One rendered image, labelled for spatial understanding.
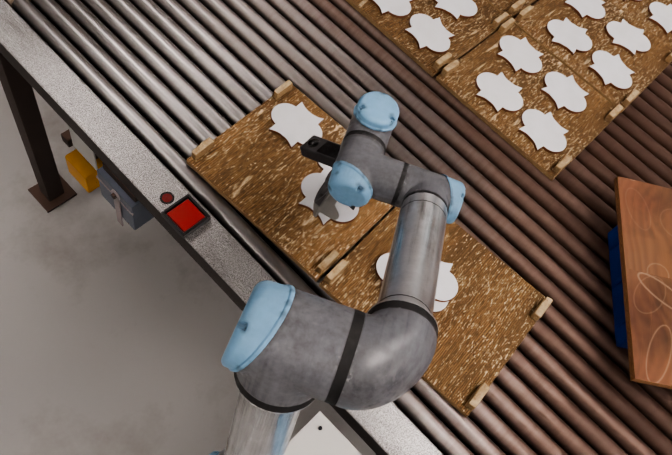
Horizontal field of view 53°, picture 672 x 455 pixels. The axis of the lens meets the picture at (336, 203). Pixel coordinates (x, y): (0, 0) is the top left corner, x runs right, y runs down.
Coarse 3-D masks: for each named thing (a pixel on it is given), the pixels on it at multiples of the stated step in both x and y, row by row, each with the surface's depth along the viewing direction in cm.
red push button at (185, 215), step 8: (176, 208) 148; (184, 208) 148; (192, 208) 149; (168, 216) 147; (176, 216) 147; (184, 216) 147; (192, 216) 148; (200, 216) 148; (176, 224) 146; (184, 224) 147; (192, 224) 147; (184, 232) 146
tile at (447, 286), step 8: (440, 264) 149; (448, 264) 149; (440, 272) 148; (448, 272) 148; (440, 280) 147; (448, 280) 147; (456, 280) 147; (440, 288) 146; (448, 288) 146; (456, 288) 146; (440, 296) 145; (448, 296) 145
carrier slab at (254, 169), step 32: (288, 96) 168; (256, 128) 162; (192, 160) 154; (224, 160) 156; (256, 160) 157; (288, 160) 159; (224, 192) 151; (256, 192) 153; (288, 192) 155; (256, 224) 149; (288, 224) 151; (320, 224) 152; (352, 224) 154; (288, 256) 148; (320, 256) 148
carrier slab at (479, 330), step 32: (384, 224) 156; (448, 224) 159; (352, 256) 150; (448, 256) 155; (480, 256) 156; (352, 288) 146; (480, 288) 152; (512, 288) 154; (448, 320) 147; (480, 320) 148; (512, 320) 150; (448, 352) 143; (480, 352) 145; (512, 352) 146; (448, 384) 140; (480, 384) 141
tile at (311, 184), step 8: (312, 176) 146; (320, 176) 146; (304, 184) 145; (312, 184) 145; (320, 184) 145; (304, 192) 144; (312, 192) 144; (304, 200) 143; (312, 200) 143; (312, 208) 142; (336, 208) 143; (344, 208) 143; (320, 216) 141; (344, 216) 142; (352, 216) 142
